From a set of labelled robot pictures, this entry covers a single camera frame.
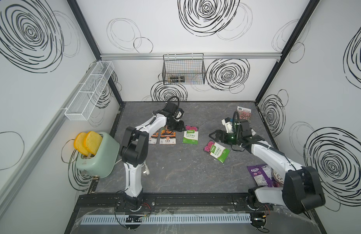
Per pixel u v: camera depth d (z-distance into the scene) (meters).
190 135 0.99
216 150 0.93
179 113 0.87
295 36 0.82
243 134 0.67
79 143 0.73
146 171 0.83
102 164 0.71
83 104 0.73
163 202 0.75
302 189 0.41
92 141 0.75
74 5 0.71
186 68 1.24
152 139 0.97
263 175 0.80
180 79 0.88
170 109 0.78
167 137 0.99
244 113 1.14
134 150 0.52
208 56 1.71
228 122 0.78
